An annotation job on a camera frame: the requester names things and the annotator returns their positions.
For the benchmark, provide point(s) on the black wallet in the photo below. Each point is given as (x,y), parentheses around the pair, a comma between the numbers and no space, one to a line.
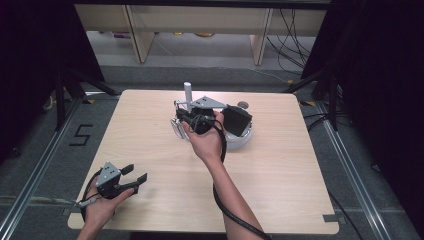
(236,120)

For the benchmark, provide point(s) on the round grey table grommet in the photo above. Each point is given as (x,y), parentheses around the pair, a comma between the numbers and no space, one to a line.
(243,104)

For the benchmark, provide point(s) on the aluminium floor rail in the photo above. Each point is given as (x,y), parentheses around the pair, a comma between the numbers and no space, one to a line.
(353,173)
(36,166)

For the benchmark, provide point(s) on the person's right hand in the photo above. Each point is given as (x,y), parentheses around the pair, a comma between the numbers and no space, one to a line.
(206,143)

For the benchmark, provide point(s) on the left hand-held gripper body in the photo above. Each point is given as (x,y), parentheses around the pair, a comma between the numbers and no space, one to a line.
(107,180)

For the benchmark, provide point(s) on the person's left hand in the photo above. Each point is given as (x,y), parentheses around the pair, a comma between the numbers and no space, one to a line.
(100,210)

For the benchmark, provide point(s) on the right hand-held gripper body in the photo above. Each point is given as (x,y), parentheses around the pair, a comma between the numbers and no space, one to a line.
(200,116)

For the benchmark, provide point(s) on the white key stand with tray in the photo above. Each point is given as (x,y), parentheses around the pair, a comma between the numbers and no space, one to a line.
(187,93)

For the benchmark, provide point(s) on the silver-rimmed white bowl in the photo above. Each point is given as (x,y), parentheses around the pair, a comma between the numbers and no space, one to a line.
(245,136)

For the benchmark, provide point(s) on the silver key fob with keyring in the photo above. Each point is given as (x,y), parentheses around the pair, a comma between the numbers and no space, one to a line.
(178,128)

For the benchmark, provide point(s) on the beige desk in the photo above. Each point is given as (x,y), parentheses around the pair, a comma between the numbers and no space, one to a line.
(200,20)

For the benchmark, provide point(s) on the black metal stand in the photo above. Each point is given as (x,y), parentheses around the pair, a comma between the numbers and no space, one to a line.
(60,100)
(333,100)

